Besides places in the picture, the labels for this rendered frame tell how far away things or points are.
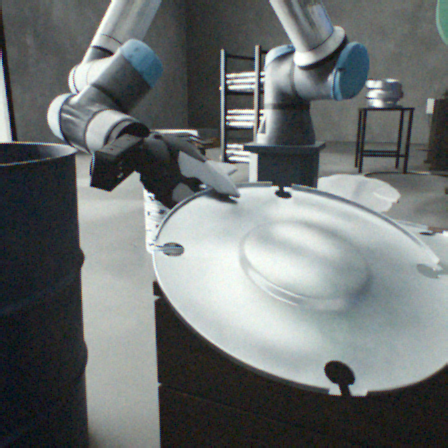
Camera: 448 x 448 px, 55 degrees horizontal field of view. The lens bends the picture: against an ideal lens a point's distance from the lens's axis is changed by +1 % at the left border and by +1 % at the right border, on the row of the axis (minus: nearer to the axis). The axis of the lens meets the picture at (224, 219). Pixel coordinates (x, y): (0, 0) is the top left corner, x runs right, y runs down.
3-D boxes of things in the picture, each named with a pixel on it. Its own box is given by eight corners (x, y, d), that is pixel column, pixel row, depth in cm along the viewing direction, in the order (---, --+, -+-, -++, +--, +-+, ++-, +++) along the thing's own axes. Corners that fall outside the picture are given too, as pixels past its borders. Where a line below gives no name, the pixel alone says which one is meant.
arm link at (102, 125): (88, 109, 59) (84, 166, 62) (109, 118, 56) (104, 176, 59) (131, 110, 64) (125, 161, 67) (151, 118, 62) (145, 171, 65)
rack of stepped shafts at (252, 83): (260, 186, 306) (264, 44, 282) (215, 179, 336) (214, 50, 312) (294, 179, 336) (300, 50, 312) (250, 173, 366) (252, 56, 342)
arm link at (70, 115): (69, 77, 66) (32, 117, 64) (113, 94, 61) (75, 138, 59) (97, 111, 73) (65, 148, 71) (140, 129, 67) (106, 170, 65)
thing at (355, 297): (131, 386, 28) (132, 379, 27) (165, 176, 52) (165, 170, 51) (538, 406, 31) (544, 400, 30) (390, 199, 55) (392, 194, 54)
